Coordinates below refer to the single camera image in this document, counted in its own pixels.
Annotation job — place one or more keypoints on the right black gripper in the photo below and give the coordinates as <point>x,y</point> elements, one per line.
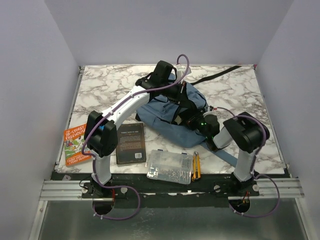
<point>193,117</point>

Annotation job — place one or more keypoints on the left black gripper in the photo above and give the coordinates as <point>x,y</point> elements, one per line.
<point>181,96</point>

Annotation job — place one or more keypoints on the blue student backpack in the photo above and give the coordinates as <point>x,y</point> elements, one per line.
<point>159,114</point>

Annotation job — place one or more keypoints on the black paperback book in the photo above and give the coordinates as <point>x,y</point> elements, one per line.
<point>131,147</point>

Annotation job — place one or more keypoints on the teal paperback book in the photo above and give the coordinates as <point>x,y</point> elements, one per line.
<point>178,120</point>

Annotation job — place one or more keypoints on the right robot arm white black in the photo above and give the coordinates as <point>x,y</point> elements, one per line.
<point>249,134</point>

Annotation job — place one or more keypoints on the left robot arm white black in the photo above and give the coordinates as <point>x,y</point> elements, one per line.
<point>101,138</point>

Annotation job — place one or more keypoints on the yellow utility knife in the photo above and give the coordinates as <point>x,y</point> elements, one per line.
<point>196,167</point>

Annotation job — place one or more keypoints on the clear plastic screw box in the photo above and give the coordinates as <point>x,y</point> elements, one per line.
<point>170,167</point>

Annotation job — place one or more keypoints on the orange treehouse book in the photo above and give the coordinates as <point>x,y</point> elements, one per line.
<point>73,139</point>

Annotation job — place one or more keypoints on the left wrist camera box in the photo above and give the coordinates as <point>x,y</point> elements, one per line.
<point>180,71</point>

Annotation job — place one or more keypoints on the black mounting base plate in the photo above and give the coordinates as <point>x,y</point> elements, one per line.
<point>137,182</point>

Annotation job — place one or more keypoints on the aluminium rail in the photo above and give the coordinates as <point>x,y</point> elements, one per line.
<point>286,188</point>

